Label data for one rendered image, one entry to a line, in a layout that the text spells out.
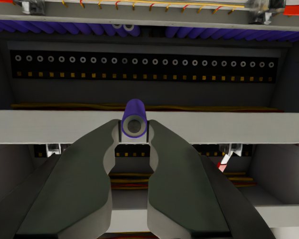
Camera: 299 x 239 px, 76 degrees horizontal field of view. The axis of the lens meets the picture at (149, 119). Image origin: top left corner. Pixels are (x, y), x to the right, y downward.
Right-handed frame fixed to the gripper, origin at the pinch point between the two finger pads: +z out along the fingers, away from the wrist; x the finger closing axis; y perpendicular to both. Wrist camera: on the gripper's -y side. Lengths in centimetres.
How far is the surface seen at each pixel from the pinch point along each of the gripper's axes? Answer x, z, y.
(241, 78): 21.4, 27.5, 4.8
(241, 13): 13.3, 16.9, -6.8
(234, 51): 19.4, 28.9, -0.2
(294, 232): 32.5, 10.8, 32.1
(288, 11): 14.3, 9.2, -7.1
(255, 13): 13.8, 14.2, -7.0
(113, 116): -3.3, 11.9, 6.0
